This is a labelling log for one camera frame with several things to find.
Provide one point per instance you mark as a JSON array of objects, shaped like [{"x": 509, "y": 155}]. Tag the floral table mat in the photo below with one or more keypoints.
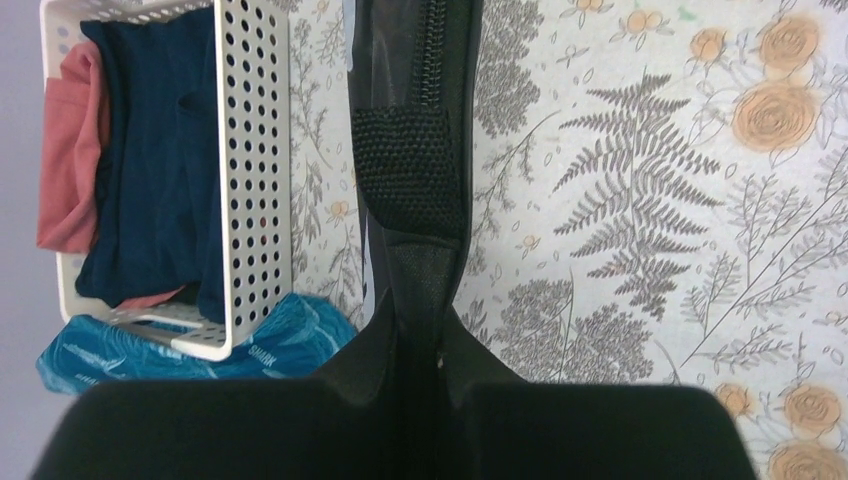
[{"x": 660, "y": 197}]

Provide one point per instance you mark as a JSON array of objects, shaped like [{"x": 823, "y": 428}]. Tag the navy folded clothing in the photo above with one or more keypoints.
[{"x": 157, "y": 184}]

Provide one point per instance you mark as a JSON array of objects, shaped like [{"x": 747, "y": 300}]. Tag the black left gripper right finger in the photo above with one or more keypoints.
[{"x": 495, "y": 425}]

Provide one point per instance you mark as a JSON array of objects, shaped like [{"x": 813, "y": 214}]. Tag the white perforated plastic basket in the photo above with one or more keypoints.
[{"x": 253, "y": 106}]

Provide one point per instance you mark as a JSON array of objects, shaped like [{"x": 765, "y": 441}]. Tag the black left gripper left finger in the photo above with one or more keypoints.
[{"x": 337, "y": 423}]

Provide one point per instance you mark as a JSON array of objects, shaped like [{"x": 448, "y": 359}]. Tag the black Crossway racket bag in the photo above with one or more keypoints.
[{"x": 411, "y": 76}]

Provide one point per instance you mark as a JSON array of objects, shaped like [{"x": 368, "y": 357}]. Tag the blue patterned cloth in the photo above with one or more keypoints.
[{"x": 301, "y": 334}]

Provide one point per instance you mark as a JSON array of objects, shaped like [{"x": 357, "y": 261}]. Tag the coral folded clothing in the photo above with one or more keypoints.
[{"x": 75, "y": 133}]

